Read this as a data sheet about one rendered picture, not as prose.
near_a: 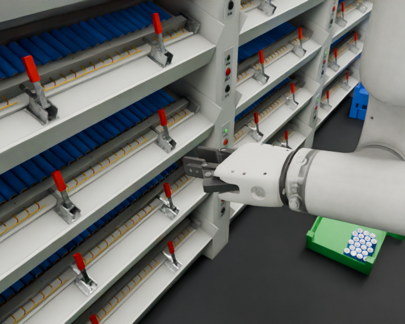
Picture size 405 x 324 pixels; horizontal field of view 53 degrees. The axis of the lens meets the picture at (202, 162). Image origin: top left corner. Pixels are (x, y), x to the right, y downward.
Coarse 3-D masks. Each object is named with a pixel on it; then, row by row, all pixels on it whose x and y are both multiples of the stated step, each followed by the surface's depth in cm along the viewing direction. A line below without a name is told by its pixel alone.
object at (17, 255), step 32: (192, 96) 98; (160, 128) 91; (192, 128) 95; (128, 160) 82; (160, 160) 85; (96, 192) 75; (128, 192) 80; (32, 224) 67; (64, 224) 69; (0, 256) 62; (32, 256) 64; (0, 288) 62
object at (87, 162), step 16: (176, 112) 95; (144, 128) 86; (112, 144) 81; (128, 144) 84; (80, 160) 76; (96, 160) 78; (64, 176) 72; (32, 192) 68; (48, 192) 71; (0, 208) 64; (16, 208) 66; (0, 224) 65; (16, 224) 65
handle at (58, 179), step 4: (52, 172) 66; (56, 172) 65; (56, 176) 66; (60, 176) 66; (56, 180) 66; (60, 180) 66; (56, 184) 66; (60, 184) 66; (64, 184) 67; (60, 188) 67; (64, 188) 67; (60, 192) 67; (64, 192) 67; (64, 196) 68; (68, 196) 68; (64, 200) 68; (68, 200) 68; (64, 204) 69; (68, 204) 68; (68, 208) 69
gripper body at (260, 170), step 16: (256, 144) 60; (224, 160) 58; (240, 160) 56; (256, 160) 55; (272, 160) 54; (288, 160) 52; (224, 176) 55; (240, 176) 53; (256, 176) 52; (272, 176) 52; (224, 192) 58; (240, 192) 54; (256, 192) 54; (272, 192) 52
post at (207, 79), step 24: (192, 0) 86; (216, 0) 83; (216, 48) 88; (192, 72) 95; (216, 72) 91; (216, 96) 95; (216, 144) 103; (216, 192) 112; (216, 216) 117; (216, 240) 123
